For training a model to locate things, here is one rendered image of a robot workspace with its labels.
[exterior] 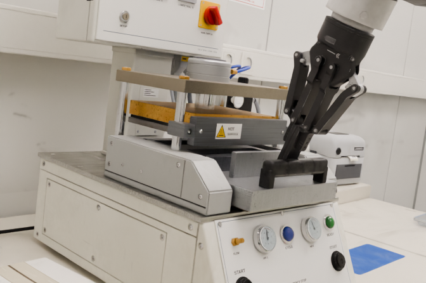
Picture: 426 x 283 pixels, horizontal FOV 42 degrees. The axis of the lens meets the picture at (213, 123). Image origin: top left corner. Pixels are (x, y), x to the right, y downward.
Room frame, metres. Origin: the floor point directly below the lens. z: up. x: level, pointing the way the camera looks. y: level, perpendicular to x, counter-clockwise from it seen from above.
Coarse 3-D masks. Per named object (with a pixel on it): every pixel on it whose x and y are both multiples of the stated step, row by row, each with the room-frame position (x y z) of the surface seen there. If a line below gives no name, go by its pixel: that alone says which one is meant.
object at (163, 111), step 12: (204, 96) 0.97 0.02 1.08; (132, 108) 0.97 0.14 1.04; (144, 108) 0.94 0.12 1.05; (156, 108) 0.92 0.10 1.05; (168, 108) 0.90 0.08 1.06; (192, 108) 0.96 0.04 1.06; (204, 108) 0.97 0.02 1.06; (216, 108) 1.03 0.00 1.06; (228, 108) 1.07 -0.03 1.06; (132, 120) 0.96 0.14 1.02; (144, 120) 0.94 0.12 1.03; (156, 120) 0.92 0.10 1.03; (168, 120) 0.90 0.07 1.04
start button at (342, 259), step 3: (339, 252) 0.91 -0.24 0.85; (336, 255) 0.90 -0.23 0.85; (339, 255) 0.90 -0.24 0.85; (342, 255) 0.91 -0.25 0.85; (333, 258) 0.90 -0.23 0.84; (336, 258) 0.90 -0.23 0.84; (339, 258) 0.90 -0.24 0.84; (342, 258) 0.90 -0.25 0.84; (336, 261) 0.89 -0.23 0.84; (339, 261) 0.89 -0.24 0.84; (342, 261) 0.90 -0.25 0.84; (336, 264) 0.89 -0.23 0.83; (339, 264) 0.89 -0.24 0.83; (342, 264) 0.90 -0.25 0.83; (336, 267) 0.89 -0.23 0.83; (339, 267) 0.89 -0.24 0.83; (342, 267) 0.90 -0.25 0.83
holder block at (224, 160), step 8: (168, 144) 0.98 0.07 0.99; (184, 144) 1.01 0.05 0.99; (192, 152) 0.87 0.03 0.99; (200, 152) 0.92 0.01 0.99; (208, 152) 0.93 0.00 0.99; (216, 152) 0.94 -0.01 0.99; (224, 152) 0.96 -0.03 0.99; (216, 160) 0.86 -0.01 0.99; (224, 160) 0.87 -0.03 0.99; (224, 168) 0.87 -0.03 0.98
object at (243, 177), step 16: (240, 160) 0.83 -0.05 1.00; (256, 160) 0.86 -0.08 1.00; (240, 176) 0.84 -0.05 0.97; (256, 176) 0.86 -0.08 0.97; (288, 176) 0.90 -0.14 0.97; (304, 176) 0.92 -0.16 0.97; (240, 192) 0.77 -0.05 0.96; (256, 192) 0.76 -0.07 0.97; (272, 192) 0.78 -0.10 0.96; (288, 192) 0.81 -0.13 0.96; (304, 192) 0.84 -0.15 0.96; (320, 192) 0.87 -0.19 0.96; (240, 208) 0.77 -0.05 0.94; (256, 208) 0.76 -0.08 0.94
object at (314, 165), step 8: (272, 160) 0.79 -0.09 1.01; (280, 160) 0.80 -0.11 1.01; (288, 160) 0.81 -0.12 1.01; (296, 160) 0.83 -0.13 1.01; (304, 160) 0.84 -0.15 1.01; (312, 160) 0.85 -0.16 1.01; (320, 160) 0.87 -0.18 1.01; (264, 168) 0.78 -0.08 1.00; (272, 168) 0.78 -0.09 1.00; (280, 168) 0.79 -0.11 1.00; (288, 168) 0.81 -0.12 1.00; (296, 168) 0.82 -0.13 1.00; (304, 168) 0.84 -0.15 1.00; (312, 168) 0.85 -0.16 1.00; (320, 168) 0.87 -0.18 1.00; (264, 176) 0.78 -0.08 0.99; (272, 176) 0.78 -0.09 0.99; (280, 176) 0.80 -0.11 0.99; (320, 176) 0.88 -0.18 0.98; (264, 184) 0.78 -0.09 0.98; (272, 184) 0.78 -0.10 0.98
